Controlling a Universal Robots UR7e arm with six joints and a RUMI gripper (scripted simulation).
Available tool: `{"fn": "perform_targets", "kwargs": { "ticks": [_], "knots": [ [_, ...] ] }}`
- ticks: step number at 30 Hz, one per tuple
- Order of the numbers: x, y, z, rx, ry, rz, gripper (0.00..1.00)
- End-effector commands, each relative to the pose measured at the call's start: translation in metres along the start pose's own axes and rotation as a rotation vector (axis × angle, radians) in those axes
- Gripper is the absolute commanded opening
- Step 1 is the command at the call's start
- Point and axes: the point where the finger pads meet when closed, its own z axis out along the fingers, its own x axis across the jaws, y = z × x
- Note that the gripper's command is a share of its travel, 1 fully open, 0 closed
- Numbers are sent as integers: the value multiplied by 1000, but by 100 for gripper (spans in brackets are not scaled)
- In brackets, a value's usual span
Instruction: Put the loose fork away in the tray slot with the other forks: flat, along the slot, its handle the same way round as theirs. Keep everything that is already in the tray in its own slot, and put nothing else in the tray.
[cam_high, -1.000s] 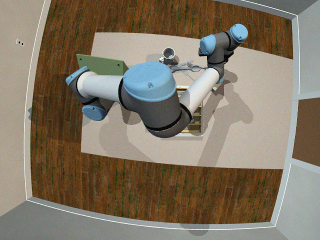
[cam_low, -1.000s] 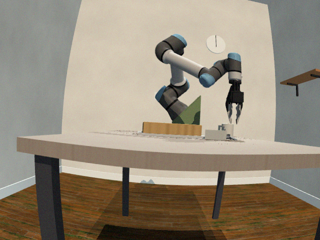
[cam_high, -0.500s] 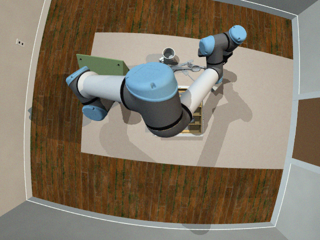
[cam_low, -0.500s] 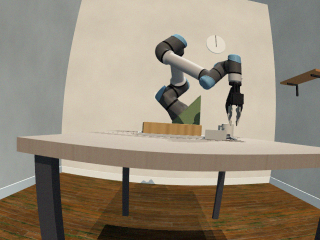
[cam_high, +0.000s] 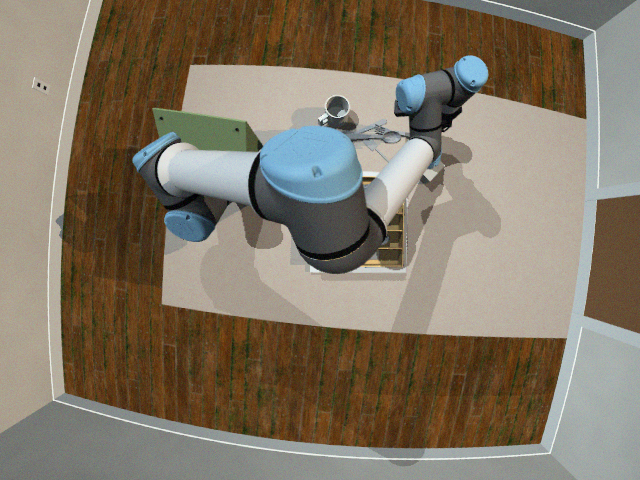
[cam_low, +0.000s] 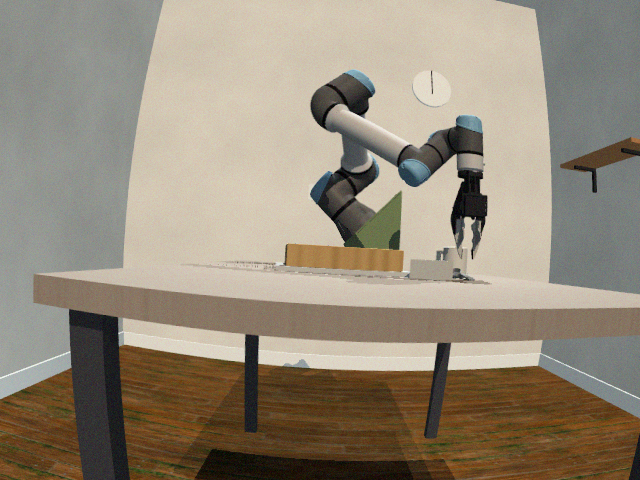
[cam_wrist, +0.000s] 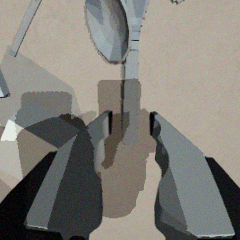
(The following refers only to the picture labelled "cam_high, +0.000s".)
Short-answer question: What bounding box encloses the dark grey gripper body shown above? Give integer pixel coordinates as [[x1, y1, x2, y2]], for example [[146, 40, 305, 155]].
[[442, 106, 462, 132]]

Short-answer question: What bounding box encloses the grey mug with white rim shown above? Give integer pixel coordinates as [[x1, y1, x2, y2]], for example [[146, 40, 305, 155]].
[[318, 95, 350, 128]]

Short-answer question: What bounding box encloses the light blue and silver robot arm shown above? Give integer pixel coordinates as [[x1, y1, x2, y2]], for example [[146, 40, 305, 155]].
[[133, 56, 488, 274]]

